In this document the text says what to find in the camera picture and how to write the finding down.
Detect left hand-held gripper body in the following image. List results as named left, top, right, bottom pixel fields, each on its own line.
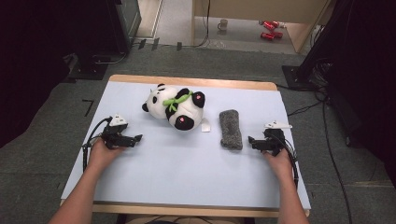
left=102, top=114, right=131, bottom=149

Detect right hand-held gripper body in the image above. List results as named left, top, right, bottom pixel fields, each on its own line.
left=263, top=120, right=293, bottom=157

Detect grey fluffy scarf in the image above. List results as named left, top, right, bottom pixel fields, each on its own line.
left=219, top=109, right=244, bottom=151

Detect panda plush toy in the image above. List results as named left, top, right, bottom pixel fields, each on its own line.
left=141, top=82, right=213, bottom=133

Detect person's left hand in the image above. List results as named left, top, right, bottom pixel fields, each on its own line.
left=88, top=138, right=125, bottom=175

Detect person's right hand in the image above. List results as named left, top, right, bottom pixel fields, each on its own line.
left=263, top=148, right=295, bottom=185

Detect black tape corner mark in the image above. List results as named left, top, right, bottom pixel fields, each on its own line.
left=81, top=99, right=95, bottom=118

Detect pale blue table mat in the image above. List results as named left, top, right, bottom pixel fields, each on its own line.
left=61, top=80, right=312, bottom=210

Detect black slanted stand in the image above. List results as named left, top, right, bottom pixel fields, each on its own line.
left=281, top=0, right=353, bottom=91

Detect black stand base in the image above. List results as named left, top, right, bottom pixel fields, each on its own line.
left=68, top=55, right=108, bottom=81

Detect wooden table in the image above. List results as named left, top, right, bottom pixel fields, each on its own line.
left=60, top=74, right=311, bottom=224

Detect person's beige trousers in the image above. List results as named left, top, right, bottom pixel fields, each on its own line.
left=124, top=215, right=247, bottom=224

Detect dark curtain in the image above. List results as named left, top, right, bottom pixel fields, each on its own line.
left=0, top=0, right=110, bottom=148
left=326, top=0, right=396, bottom=188

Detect dark glass-door cabinet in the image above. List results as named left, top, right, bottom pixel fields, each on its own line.
left=106, top=0, right=143, bottom=54

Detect wooden open cabinet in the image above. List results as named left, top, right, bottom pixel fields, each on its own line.
left=191, top=0, right=332, bottom=54

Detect left hand-held gripper cable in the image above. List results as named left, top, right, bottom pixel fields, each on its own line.
left=81, top=116, right=113, bottom=174

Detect hand-held gripper cable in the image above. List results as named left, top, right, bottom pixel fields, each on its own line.
left=274, top=130, right=300, bottom=189
left=81, top=116, right=113, bottom=174

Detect right hand-held gripper cable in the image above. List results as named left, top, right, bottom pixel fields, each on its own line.
left=274, top=130, right=300, bottom=189

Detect black floor cable bundle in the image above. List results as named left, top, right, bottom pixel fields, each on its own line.
left=276, top=57, right=354, bottom=224

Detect black hanging cable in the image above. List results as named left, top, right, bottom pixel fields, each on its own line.
left=192, top=0, right=211, bottom=49

